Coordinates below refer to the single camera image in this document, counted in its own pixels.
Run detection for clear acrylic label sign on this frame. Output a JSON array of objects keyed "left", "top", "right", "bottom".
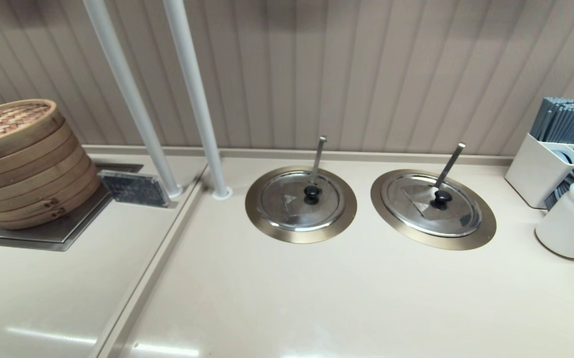
[{"left": 98, "top": 170, "right": 172, "bottom": 208}]

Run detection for white ceramic jar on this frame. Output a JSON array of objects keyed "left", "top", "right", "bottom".
[{"left": 535, "top": 181, "right": 574, "bottom": 260}]

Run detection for white cutlery holder box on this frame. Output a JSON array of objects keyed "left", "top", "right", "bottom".
[{"left": 504, "top": 132, "right": 574, "bottom": 209}]

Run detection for grey-blue chopstick bundle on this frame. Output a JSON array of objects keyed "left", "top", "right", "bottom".
[{"left": 530, "top": 96, "right": 574, "bottom": 145}]

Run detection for white metal pole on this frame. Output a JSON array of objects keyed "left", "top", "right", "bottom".
[
  {"left": 163, "top": 0, "right": 233, "bottom": 200},
  {"left": 83, "top": 0, "right": 184, "bottom": 198}
]

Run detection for steel pot lid black knob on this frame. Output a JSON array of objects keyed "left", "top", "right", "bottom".
[
  {"left": 258, "top": 170, "right": 345, "bottom": 232},
  {"left": 381, "top": 173, "right": 483, "bottom": 238}
]

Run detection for left ladle handle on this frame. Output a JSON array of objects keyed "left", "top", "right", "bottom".
[{"left": 309, "top": 136, "right": 328, "bottom": 185}]

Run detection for steel steamer base plate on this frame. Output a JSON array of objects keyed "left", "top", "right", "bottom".
[{"left": 0, "top": 163, "right": 144, "bottom": 252}]

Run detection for stacked bamboo steamer baskets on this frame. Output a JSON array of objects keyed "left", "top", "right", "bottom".
[{"left": 0, "top": 98, "right": 101, "bottom": 230}]

